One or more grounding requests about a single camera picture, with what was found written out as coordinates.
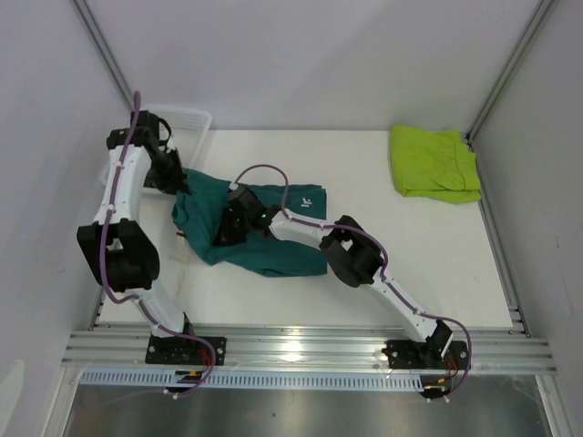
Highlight left aluminium corner post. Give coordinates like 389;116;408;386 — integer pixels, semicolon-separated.
70;0;134;110

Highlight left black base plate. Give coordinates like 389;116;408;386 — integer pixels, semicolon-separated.
145;335;210;366

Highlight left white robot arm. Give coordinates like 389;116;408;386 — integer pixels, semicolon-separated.
77;130;198;364

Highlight lime green folded shorts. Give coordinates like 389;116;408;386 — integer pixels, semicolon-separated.
389;124;481;205

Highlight aluminium corner post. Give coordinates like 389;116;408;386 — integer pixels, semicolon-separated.
70;0;134;110
465;0;558;146

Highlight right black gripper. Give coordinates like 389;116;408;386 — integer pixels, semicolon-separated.
213;208;251;249

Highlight white plastic basket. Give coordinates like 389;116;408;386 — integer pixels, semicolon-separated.
99;104;214;197

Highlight teal green shorts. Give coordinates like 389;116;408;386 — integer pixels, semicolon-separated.
172;168;328;278

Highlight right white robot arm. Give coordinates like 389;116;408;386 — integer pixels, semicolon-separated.
215;206;454;368

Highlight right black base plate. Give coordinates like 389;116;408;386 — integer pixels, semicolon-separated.
381;340;470;371

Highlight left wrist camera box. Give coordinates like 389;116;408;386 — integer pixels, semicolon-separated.
131;110;172;141

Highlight right aluminium corner post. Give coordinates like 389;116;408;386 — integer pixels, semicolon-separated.
465;0;558;146

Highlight aluminium mounting rail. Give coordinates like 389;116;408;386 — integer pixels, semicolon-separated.
62;323;557;375

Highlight white slotted cable duct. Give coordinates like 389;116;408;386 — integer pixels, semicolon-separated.
79;367;423;392

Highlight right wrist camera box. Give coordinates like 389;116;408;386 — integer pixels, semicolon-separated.
227;185;263;215

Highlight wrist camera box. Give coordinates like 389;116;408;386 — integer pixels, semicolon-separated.
131;110;172;141
227;185;263;215

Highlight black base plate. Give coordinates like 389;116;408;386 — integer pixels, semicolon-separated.
145;335;210;366
381;340;470;371

